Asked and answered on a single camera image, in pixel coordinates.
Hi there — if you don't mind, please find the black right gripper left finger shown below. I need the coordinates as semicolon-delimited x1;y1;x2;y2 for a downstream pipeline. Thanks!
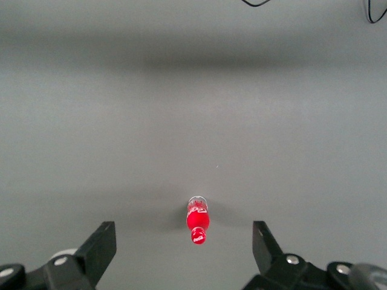
0;221;118;290

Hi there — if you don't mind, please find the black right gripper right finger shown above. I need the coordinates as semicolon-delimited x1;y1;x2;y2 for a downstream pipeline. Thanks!
243;220;360;290

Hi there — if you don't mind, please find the small red cola bottle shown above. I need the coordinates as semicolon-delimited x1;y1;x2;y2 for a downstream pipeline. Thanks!
186;195;210;246

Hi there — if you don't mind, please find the thin black cable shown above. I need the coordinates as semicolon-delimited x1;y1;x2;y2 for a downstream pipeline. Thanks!
241;0;272;8
363;0;387;24

